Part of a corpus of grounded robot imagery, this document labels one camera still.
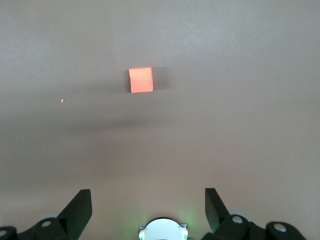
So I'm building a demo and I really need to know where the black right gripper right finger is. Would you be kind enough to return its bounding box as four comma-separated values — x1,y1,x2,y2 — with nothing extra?
201,187,307,240

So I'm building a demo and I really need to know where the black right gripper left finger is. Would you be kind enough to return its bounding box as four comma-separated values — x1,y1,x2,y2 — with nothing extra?
0,189,93,240

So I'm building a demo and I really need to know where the orange foam block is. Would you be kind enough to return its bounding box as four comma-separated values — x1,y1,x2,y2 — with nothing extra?
128,66,154,94

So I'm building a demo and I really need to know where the brown table mat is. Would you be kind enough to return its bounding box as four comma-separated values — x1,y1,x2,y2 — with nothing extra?
0,0,320,240

